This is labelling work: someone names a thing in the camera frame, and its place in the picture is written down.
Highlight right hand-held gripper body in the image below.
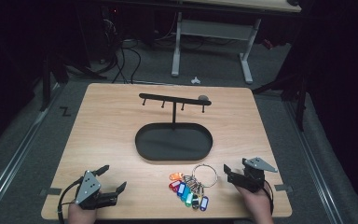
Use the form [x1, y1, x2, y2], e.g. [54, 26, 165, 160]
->
[241, 157, 279, 193]

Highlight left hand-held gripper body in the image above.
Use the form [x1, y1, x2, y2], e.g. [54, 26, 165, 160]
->
[74, 170, 118, 210]

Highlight metal key ring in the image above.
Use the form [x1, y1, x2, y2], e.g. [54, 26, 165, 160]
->
[168, 163, 219, 213]

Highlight black key rack with tray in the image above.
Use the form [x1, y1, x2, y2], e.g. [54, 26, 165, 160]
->
[134, 92, 214, 162]

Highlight person's left hand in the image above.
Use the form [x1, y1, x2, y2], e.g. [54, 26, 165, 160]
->
[67, 203, 99, 224]

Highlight grey tape piece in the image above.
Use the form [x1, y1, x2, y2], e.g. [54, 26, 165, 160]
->
[40, 187, 62, 197]
[274, 183, 294, 192]

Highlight black stand legs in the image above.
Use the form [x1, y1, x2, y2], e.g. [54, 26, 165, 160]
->
[39, 50, 108, 112]
[251, 62, 310, 133]

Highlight dark computer tower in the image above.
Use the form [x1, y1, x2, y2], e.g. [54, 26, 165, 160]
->
[100, 5, 120, 63]

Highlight white-framed desk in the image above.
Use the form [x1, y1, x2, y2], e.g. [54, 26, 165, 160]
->
[171, 0, 303, 85]

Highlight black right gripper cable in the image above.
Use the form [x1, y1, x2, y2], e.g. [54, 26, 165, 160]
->
[262, 179, 275, 217]

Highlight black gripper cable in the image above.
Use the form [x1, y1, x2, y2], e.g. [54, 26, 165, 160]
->
[262, 179, 275, 217]
[57, 176, 86, 224]

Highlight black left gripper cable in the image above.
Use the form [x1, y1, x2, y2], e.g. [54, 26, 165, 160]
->
[57, 176, 86, 224]

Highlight metal floor rail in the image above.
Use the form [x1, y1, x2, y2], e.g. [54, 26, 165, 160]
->
[0, 83, 63, 220]
[283, 100, 345, 224]

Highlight black floor cables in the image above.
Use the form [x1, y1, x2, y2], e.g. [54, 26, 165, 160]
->
[101, 36, 143, 85]

